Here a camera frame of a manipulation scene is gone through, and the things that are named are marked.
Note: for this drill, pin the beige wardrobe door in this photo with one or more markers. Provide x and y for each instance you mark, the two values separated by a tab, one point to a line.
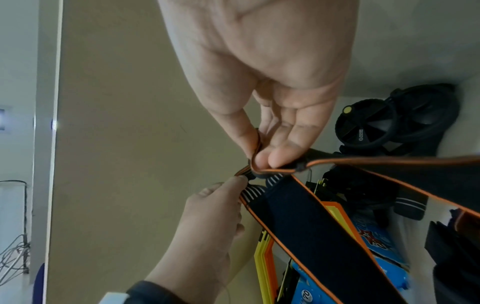
123	148

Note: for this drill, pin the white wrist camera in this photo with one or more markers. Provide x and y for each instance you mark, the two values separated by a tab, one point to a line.
114	298

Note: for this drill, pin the black wheel with yellow dot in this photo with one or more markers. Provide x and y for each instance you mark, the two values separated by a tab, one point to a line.
365	124

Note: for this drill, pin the black round object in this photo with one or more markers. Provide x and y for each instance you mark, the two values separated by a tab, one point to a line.
427	112

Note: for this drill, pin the blue object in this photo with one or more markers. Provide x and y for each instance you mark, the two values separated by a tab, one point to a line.
38	285

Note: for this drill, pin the blue plastic packet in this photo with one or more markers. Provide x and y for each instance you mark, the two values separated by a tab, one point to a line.
305	289

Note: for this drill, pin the navy garment with orange trim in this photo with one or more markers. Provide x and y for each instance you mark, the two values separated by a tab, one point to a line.
322	237

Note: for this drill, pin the blue star-print packet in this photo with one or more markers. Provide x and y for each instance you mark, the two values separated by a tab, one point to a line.
378	237

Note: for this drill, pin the dark striped cuff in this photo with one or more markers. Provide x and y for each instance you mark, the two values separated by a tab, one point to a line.
410	206

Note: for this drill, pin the yellow plastic frame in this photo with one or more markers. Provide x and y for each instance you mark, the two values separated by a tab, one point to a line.
262	267

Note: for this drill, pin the person's right hand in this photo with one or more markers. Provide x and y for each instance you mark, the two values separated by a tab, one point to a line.
262	53

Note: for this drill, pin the person's left hand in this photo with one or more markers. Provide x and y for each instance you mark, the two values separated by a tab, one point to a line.
204	237

